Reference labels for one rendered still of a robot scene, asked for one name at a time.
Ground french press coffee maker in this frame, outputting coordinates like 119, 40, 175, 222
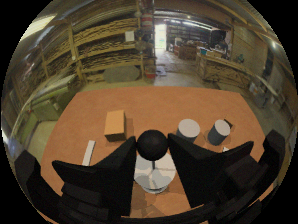
133, 129, 177, 194

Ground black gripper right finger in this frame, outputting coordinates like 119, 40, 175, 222
168, 133, 254, 209

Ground dark grey cylinder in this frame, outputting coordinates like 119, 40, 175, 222
208, 120, 230, 145
176, 119, 201, 143

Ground tan rectangular block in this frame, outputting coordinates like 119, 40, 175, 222
104, 109, 126, 143

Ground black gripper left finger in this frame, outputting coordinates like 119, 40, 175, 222
52, 136, 137, 217

